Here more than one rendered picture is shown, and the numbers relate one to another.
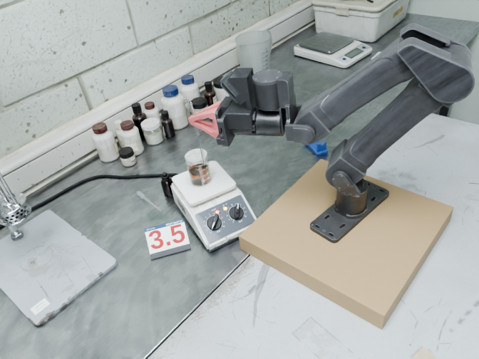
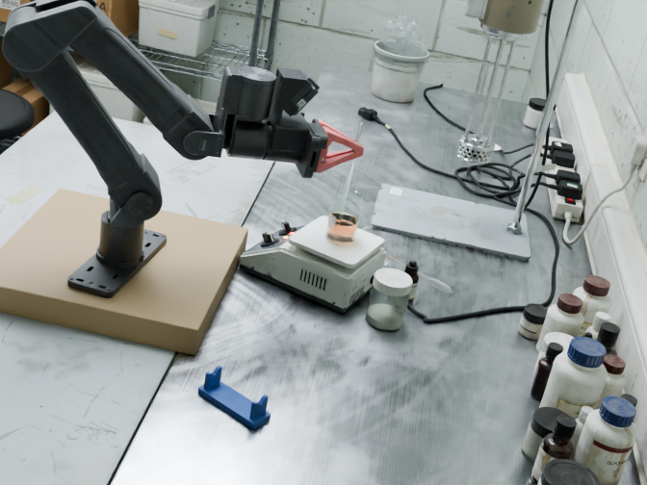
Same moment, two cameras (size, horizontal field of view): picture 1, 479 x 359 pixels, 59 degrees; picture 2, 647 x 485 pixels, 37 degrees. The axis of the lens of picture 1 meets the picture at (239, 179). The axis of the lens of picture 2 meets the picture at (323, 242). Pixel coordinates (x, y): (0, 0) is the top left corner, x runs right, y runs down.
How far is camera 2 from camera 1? 1.96 m
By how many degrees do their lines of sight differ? 104
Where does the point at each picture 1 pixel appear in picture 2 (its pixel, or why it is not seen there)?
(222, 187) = (302, 232)
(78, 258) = (414, 220)
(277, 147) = (305, 395)
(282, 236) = (194, 232)
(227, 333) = (206, 197)
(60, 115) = not seen: outside the picture
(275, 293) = not seen: hidden behind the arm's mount
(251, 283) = not seen: hidden behind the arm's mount
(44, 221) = (509, 244)
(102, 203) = (479, 276)
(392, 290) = (53, 202)
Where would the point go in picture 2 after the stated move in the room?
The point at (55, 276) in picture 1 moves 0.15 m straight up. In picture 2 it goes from (415, 208) to (432, 136)
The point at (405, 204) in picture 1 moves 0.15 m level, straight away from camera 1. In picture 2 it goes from (41, 276) to (29, 336)
